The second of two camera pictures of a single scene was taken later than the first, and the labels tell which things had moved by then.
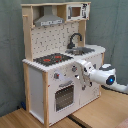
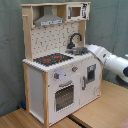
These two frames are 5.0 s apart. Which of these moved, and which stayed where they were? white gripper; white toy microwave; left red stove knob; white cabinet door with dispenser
Moved: white gripper
Stayed: white toy microwave; white cabinet door with dispenser; left red stove knob
